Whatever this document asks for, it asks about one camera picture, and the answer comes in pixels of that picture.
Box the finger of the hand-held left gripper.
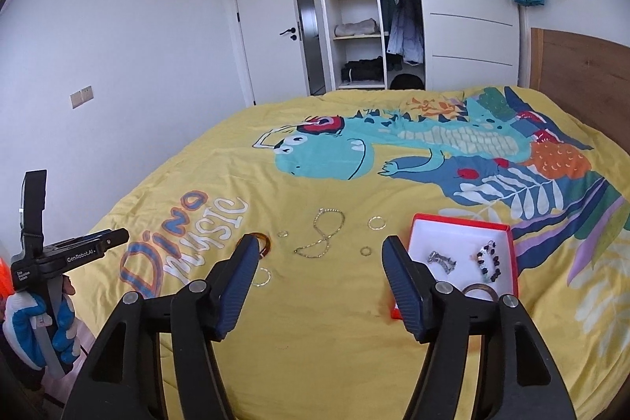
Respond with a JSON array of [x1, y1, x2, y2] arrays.
[[46, 228, 130, 253]]

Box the beaded bracelet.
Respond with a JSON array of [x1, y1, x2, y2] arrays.
[[472, 240, 503, 284]]

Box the amber bangle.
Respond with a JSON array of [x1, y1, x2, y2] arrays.
[[235, 231, 273, 259]]

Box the folded black clothes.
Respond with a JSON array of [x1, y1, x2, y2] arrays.
[[341, 57, 384, 84]]

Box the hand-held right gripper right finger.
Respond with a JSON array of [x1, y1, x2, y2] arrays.
[[381, 235, 576, 420]]

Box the yellow dinosaur printed blanket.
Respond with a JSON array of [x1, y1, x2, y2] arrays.
[[69, 84, 630, 420]]

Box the white wardrobe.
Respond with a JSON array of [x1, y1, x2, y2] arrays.
[[305, 0, 523, 92]]

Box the person's left hand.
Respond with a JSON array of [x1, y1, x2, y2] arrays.
[[2, 281, 76, 370]]

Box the rhinestone chain necklace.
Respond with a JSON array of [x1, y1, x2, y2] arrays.
[[294, 207, 346, 260]]

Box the orange cloth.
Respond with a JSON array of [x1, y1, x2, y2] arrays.
[[0, 257, 13, 299]]

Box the folded beige clothes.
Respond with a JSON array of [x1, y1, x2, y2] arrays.
[[334, 19, 379, 40]]

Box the hanging clothes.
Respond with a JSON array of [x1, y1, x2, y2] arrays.
[[377, 0, 425, 72]]

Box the wall switch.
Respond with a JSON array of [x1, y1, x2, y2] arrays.
[[69, 86, 95, 109]]

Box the red jewelry box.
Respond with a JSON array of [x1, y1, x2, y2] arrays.
[[390, 213, 520, 321]]

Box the silver link chain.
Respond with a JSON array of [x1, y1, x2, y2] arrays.
[[426, 250, 458, 274]]

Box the black bag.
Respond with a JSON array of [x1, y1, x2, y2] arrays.
[[388, 74, 425, 91]]

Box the dark brown bangle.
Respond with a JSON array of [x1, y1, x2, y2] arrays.
[[461, 282, 499, 302]]

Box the white door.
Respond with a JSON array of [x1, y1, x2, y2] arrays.
[[230, 0, 305, 107]]

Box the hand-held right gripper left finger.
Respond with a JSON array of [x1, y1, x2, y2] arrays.
[[61, 233, 260, 420]]

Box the wooden headboard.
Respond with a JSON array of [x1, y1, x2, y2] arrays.
[[528, 27, 630, 140]]

